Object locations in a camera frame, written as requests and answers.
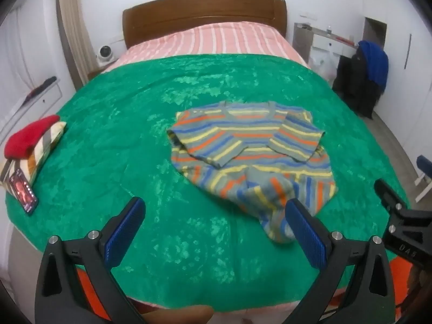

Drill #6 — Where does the blue cloth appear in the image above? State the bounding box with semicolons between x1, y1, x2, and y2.
357;40;389;94

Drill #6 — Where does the chair with blue black clothes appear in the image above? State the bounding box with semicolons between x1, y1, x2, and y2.
332;49;383;119

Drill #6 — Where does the red knit hat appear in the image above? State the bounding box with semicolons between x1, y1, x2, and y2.
4;115;61;160

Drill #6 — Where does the person's left hand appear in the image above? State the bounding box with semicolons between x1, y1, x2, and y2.
141;305;214;324

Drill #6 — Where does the striped knit sweater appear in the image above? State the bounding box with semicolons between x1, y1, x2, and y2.
167;100;338;244

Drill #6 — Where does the beige curtain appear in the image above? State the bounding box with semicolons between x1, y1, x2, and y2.
56;0;98;90

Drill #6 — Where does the green blanket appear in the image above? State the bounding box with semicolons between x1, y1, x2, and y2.
6;54;410;311

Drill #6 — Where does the blue white stool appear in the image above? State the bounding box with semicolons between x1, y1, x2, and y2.
413;154;432;203

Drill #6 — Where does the black smartphone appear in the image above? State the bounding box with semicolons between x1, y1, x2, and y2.
8;169;39;215

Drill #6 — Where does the striped folded garment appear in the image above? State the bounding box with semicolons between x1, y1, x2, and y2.
0;121;67;187

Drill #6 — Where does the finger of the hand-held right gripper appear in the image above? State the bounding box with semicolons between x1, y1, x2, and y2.
374;178;432;268

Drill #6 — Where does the wooden headboard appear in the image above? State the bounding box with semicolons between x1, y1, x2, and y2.
122;0;288;49

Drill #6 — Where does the white cabinet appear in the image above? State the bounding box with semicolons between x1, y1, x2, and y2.
0;74;65;136

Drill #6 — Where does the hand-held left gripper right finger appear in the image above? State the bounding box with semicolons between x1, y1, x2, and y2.
282;198;396;324

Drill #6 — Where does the pink striped bed sheet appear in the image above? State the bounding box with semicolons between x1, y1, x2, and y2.
103;22;309;73

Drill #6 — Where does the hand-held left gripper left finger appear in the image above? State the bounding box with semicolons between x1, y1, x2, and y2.
35;196;146;324

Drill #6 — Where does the white desk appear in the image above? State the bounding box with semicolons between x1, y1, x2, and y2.
293;22;359;62

